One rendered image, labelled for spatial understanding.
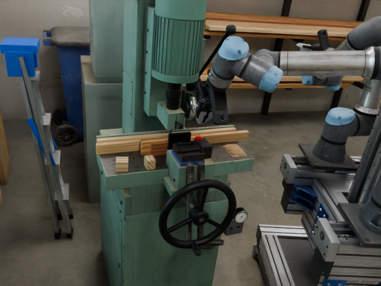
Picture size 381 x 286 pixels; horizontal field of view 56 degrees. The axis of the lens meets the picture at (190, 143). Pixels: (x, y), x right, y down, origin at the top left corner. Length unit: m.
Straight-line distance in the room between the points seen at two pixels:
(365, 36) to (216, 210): 0.94
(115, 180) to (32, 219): 1.35
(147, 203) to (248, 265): 1.06
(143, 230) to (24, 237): 1.13
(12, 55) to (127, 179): 0.89
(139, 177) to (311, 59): 0.70
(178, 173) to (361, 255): 0.72
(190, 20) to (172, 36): 0.08
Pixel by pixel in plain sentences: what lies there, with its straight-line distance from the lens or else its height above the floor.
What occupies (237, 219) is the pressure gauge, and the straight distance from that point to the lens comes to 1.55.
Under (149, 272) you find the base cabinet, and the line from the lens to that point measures 1.64.
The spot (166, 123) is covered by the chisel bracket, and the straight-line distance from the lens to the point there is 1.38.
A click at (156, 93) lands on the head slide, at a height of 1.10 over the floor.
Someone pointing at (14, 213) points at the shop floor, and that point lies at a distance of 2.66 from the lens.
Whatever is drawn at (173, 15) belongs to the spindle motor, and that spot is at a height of 1.43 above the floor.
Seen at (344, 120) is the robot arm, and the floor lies 1.03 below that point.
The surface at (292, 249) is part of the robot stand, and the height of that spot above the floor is 0.21.
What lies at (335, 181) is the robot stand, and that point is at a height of 0.73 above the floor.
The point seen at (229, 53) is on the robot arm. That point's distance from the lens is 1.02.
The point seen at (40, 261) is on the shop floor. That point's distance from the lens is 2.29.
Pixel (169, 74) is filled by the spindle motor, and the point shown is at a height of 1.23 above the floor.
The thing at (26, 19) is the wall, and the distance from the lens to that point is 3.63.
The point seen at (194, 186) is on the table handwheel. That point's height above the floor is 0.94.
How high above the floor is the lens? 1.60
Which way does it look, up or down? 27 degrees down
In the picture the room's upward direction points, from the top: 6 degrees clockwise
